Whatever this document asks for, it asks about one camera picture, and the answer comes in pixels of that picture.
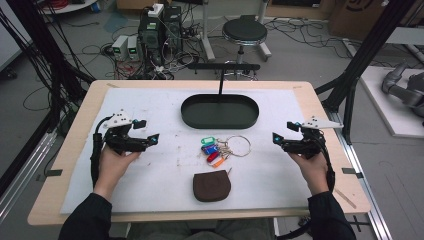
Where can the white table leg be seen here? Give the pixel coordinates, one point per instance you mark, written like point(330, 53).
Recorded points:
point(206, 33)
point(263, 43)

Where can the person's left hand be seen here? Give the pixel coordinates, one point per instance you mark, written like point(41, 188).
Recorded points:
point(111, 170)

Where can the cardboard box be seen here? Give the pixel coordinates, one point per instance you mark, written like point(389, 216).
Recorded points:
point(356, 16)

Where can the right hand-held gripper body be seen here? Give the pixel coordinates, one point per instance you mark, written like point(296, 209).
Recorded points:
point(308, 143)

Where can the person's right hand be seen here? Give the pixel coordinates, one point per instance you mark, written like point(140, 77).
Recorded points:
point(311, 173)

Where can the white power strip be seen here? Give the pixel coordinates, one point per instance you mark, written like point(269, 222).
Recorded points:
point(155, 10)

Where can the black computer tower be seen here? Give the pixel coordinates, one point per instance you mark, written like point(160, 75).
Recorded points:
point(173, 26)
point(151, 38)

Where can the grey bench power supply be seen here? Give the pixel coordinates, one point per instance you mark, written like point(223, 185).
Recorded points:
point(133, 48)
point(119, 46)

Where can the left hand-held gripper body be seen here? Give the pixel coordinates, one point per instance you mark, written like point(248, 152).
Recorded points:
point(123, 141)

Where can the black tray with hanger bar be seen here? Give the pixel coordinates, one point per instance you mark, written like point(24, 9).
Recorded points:
point(220, 111)

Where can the aluminium rail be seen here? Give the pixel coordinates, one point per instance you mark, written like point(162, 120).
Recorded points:
point(23, 170)
point(363, 186)

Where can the black round stool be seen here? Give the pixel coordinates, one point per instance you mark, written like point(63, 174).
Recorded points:
point(245, 31)

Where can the white base board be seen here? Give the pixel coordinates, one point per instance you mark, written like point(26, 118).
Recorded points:
point(383, 110)

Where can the brown zip pouch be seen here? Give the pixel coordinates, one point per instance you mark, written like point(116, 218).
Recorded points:
point(211, 186)

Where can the white felt mat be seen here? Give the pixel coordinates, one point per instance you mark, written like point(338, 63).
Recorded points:
point(160, 173)

